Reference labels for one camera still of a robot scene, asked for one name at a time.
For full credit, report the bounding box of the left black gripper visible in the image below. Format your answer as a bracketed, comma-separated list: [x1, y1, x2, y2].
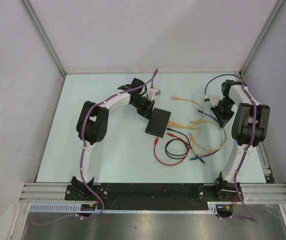
[130, 96, 155, 121]

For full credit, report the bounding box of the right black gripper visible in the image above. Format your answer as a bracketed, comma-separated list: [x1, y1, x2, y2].
[210, 96, 235, 128]

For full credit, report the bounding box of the black network switch box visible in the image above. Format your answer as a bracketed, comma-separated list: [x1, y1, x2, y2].
[145, 108, 171, 138]

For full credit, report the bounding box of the long yellow ethernet cable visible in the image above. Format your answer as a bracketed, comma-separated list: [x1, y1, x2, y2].
[171, 95, 206, 126]

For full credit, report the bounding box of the red ethernet cable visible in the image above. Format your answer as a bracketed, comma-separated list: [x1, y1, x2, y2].
[153, 132, 192, 166]

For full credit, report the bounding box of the short yellow ethernet cable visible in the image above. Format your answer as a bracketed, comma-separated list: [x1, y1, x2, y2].
[168, 120, 204, 157]

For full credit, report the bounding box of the blue ethernet cable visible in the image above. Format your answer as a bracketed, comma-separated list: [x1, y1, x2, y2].
[188, 108, 228, 162]

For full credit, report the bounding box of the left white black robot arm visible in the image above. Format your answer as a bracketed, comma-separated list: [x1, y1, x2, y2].
[65, 78, 161, 201]

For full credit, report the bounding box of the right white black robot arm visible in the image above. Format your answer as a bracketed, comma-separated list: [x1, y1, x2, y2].
[209, 80, 270, 201]

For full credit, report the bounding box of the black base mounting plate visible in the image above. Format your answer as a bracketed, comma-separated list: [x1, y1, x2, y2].
[64, 181, 240, 211]

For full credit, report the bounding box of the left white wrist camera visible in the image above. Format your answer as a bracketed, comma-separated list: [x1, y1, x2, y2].
[147, 87, 161, 101]

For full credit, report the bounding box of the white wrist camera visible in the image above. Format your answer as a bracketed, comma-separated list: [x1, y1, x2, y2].
[204, 95, 221, 107]
[147, 87, 161, 101]

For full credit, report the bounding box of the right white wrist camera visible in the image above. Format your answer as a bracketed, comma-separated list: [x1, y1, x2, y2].
[204, 95, 221, 107]

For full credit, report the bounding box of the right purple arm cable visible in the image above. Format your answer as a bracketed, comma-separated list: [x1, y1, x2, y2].
[204, 73, 259, 223]

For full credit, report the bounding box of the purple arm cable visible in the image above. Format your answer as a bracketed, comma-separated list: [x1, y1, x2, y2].
[204, 73, 259, 223]
[29, 68, 159, 226]

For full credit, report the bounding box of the black ethernet cable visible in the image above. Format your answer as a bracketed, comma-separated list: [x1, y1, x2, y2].
[164, 127, 207, 165]

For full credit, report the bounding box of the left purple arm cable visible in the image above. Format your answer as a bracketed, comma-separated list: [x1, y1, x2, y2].
[29, 68, 159, 226]

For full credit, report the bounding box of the aluminium right frame rail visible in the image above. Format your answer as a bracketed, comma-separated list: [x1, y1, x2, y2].
[235, 71, 276, 184]

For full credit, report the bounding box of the aluminium frame rail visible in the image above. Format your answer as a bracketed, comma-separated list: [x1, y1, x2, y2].
[19, 182, 286, 204]
[235, 71, 276, 184]

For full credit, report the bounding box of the grey slotted cable duct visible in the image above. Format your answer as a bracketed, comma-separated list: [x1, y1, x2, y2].
[29, 202, 217, 215]

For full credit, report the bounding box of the aluminium right corner post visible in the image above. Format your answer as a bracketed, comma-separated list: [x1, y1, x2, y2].
[238, 0, 286, 76]

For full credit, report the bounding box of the aluminium corner post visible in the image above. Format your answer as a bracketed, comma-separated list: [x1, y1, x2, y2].
[238, 0, 286, 76]
[20, 0, 67, 77]

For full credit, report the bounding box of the aluminium front frame rail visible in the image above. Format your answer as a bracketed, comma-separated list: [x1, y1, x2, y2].
[19, 182, 286, 204]

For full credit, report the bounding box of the aluminium left corner post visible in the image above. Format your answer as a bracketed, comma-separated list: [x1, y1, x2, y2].
[20, 0, 67, 77]

